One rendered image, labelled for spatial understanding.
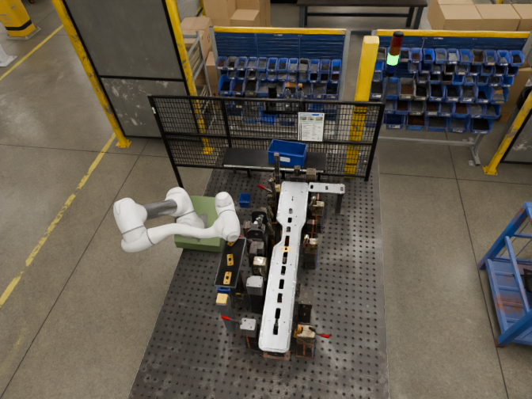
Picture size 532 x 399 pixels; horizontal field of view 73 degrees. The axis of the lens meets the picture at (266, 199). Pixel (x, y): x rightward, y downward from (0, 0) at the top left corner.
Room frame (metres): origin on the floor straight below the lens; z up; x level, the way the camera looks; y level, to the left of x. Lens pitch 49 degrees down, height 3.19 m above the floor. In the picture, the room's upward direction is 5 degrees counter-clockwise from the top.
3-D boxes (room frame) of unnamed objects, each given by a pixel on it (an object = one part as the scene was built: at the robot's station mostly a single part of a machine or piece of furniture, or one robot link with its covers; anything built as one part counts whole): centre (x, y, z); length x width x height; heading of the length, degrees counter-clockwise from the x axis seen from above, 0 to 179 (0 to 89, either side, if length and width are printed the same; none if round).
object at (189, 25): (5.16, 0.57, 0.52); 1.21 x 0.81 x 1.05; 171
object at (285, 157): (2.30, -0.22, 1.09); 0.30 x 0.17 x 0.13; 70
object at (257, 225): (1.54, 0.07, 0.94); 0.18 x 0.13 x 0.49; 168
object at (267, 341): (1.38, -0.11, 1.00); 1.38 x 0.22 x 0.02; 168
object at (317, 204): (1.76, -0.40, 0.87); 0.12 x 0.09 x 0.35; 78
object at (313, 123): (2.38, -0.42, 1.30); 0.23 x 0.02 x 0.31; 78
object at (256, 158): (2.32, -0.10, 1.01); 0.90 x 0.22 x 0.03; 78
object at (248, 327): (0.86, 0.18, 0.88); 0.11 x 0.10 x 0.36; 78
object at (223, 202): (1.36, 0.24, 1.59); 0.13 x 0.11 x 0.16; 12
